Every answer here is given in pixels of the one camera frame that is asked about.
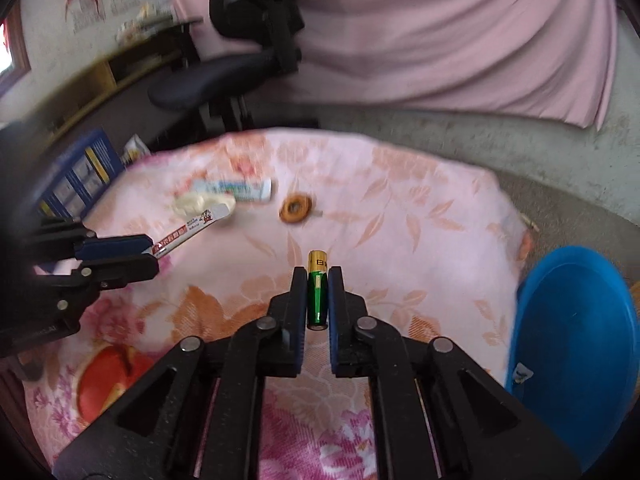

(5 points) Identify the wooden wall shelf desk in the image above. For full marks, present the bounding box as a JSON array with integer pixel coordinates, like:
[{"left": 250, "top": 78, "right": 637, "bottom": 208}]
[{"left": 32, "top": 18, "right": 204, "bottom": 142}]

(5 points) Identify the blue cardboard box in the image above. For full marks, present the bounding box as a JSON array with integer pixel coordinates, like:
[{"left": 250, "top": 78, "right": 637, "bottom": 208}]
[{"left": 37, "top": 129, "right": 125, "bottom": 219}]

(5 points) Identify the red white wrapper stick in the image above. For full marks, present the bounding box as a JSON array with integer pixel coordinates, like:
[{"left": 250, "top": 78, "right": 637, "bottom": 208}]
[{"left": 145, "top": 204, "right": 233, "bottom": 259}]

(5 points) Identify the brown dried fruit ring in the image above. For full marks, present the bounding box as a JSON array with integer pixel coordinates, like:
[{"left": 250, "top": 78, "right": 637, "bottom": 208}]
[{"left": 278, "top": 193, "right": 315, "bottom": 226}]

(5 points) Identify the green gold AA battery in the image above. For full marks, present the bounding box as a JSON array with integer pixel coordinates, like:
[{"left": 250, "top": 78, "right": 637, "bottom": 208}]
[{"left": 307, "top": 250, "right": 329, "bottom": 330}]

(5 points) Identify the pink hanging sheet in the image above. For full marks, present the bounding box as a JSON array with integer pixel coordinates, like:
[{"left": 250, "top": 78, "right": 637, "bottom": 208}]
[{"left": 160, "top": 0, "right": 621, "bottom": 131}]

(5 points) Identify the black office chair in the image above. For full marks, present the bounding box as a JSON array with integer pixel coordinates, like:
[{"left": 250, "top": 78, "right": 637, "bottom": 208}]
[{"left": 149, "top": 0, "right": 304, "bottom": 132}]

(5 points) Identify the white green toothpaste tube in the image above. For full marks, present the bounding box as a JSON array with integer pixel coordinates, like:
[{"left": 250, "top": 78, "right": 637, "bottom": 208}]
[{"left": 191, "top": 179, "right": 273, "bottom": 202}]

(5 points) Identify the crumpled white plastic wrapper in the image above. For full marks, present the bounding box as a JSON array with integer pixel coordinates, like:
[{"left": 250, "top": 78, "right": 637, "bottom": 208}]
[{"left": 171, "top": 192, "right": 236, "bottom": 219}]

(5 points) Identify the pink floral blanket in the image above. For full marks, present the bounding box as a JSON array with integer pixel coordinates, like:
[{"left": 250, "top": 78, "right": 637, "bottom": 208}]
[{"left": 25, "top": 129, "right": 530, "bottom": 463}]

